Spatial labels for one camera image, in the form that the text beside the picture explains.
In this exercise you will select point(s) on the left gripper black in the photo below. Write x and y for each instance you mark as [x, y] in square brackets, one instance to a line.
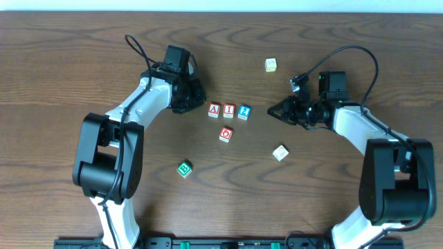
[193, 95]

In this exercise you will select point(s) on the green letter B block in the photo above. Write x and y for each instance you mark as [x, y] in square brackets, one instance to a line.
[184, 169]

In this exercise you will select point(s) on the plain wooden block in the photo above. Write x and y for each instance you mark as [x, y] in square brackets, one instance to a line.
[270, 64]
[280, 152]

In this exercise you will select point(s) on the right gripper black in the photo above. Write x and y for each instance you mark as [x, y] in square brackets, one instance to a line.
[292, 111]

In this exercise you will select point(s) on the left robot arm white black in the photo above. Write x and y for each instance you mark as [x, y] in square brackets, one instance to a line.
[109, 159]

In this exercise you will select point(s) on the red apple picture block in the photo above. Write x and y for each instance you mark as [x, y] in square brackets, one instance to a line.
[225, 134]

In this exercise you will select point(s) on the blue number 2 block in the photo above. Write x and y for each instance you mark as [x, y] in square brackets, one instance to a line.
[243, 112]

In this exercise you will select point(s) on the plain wooden block far right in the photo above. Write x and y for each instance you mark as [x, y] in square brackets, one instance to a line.
[270, 64]

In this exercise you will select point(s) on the red letter I block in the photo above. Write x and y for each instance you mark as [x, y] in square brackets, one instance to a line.
[229, 110]

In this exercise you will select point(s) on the red letter A block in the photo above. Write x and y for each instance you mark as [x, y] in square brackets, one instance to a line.
[213, 110]

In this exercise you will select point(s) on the black mounting rail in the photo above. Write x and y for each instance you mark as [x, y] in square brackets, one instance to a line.
[298, 242]

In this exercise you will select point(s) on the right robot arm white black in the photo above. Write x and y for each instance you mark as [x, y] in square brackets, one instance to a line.
[397, 186]

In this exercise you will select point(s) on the plain wooden block near right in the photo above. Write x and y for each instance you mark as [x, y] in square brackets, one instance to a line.
[280, 152]

